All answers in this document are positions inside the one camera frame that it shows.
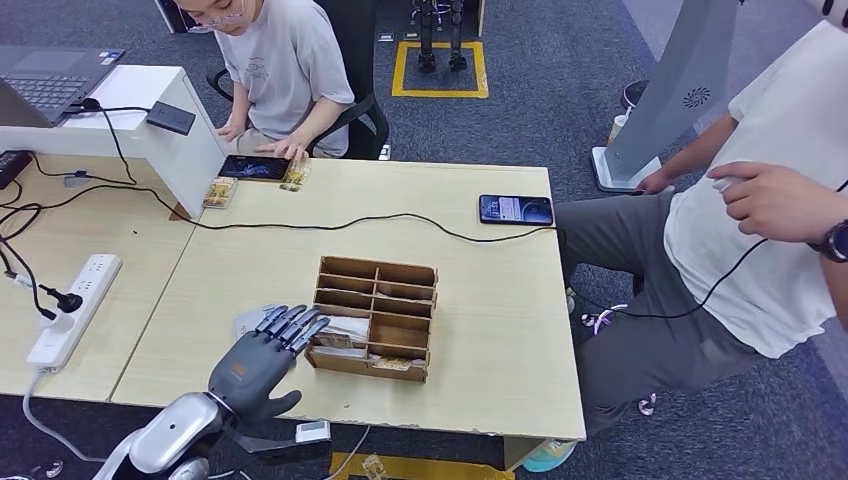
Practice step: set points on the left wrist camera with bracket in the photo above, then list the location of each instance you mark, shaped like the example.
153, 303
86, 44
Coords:
311, 432

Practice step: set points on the white power strip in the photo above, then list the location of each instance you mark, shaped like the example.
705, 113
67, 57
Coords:
93, 278

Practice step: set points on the black wristwatch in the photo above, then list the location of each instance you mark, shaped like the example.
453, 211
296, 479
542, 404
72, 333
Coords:
833, 242

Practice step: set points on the black hub box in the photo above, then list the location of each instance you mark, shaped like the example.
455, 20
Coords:
13, 167

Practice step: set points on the black shoe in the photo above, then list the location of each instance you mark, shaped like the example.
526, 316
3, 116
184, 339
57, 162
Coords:
634, 94

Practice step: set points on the grey floor stand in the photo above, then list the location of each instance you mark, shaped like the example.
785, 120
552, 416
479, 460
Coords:
682, 79

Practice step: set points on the white desk riser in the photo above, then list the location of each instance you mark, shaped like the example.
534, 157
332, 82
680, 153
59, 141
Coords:
179, 159

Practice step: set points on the white plug adapter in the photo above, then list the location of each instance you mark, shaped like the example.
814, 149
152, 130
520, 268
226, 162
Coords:
58, 322

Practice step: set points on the grey laptop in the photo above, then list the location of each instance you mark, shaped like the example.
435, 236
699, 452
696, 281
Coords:
46, 79

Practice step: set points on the wooden compartment organizer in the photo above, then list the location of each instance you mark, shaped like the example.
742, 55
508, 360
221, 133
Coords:
358, 372

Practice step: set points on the black humanoid robot legs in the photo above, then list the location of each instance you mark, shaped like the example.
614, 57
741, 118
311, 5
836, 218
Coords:
427, 63

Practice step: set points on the person's left forearm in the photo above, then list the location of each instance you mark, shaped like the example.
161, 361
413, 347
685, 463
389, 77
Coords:
324, 119
836, 291

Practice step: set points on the white handheld remote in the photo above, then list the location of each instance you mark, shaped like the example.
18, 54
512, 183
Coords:
722, 183

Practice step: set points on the yellow tape square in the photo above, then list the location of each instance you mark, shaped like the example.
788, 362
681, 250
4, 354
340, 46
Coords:
437, 92

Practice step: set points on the shiny chair caster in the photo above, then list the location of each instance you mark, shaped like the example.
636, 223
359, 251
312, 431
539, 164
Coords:
647, 405
599, 321

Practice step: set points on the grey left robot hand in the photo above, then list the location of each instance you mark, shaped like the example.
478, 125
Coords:
252, 371

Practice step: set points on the eyeglasses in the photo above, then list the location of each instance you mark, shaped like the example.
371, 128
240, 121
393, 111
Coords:
215, 21

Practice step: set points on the person's right forearm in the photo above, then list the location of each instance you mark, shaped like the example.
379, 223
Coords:
696, 149
240, 106

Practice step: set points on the person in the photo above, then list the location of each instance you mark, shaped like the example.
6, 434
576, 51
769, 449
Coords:
285, 66
762, 278

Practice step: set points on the black power bank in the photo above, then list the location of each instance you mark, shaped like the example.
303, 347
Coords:
171, 118

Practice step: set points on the black computer tower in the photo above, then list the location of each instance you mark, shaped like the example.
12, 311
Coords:
169, 16

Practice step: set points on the black smartphone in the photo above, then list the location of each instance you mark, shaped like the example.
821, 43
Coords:
252, 167
517, 210

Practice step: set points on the grey card reader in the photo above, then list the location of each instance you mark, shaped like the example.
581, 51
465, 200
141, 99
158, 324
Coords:
246, 321

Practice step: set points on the person's left hand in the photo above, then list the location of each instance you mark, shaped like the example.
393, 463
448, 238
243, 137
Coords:
782, 202
285, 150

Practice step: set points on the teal white shoe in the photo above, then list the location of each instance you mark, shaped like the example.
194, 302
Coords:
546, 457

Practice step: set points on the person's right hand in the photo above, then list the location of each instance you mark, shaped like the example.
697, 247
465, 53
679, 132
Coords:
656, 183
232, 130

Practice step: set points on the gold cards in clear case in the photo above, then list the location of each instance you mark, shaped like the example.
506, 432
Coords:
220, 193

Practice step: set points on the yellow floor tape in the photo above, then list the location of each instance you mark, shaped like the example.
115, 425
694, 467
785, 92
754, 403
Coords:
430, 467

